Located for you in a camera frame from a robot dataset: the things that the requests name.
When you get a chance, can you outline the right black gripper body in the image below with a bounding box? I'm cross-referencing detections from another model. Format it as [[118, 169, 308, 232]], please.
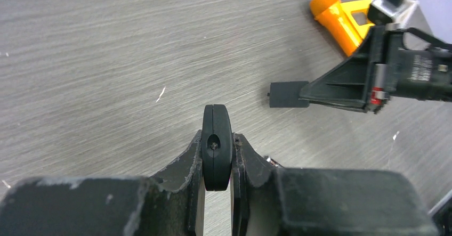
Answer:
[[364, 26, 405, 114]]

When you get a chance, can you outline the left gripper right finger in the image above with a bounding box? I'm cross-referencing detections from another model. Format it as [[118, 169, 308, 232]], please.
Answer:
[[231, 134, 438, 235]]

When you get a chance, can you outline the yellow triangular plastic frame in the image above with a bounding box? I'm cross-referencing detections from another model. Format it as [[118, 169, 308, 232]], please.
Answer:
[[341, 0, 375, 39]]

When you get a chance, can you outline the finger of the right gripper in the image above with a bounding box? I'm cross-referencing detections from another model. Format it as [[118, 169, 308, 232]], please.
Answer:
[[267, 81, 309, 108], [299, 33, 375, 113]]

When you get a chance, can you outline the orange plastic handle tool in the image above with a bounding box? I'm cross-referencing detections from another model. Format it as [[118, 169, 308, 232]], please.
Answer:
[[309, 0, 362, 56]]

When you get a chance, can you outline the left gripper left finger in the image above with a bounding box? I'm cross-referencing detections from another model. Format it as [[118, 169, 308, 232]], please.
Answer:
[[1, 132, 205, 235]]

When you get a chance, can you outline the black remote control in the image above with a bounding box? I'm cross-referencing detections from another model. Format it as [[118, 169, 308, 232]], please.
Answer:
[[200, 104, 233, 191]]

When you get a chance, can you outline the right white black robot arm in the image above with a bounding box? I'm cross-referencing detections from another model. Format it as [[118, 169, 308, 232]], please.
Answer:
[[268, 26, 451, 113]]

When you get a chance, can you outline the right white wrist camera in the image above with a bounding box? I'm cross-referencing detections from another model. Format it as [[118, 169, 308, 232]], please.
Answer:
[[367, 0, 419, 28]]

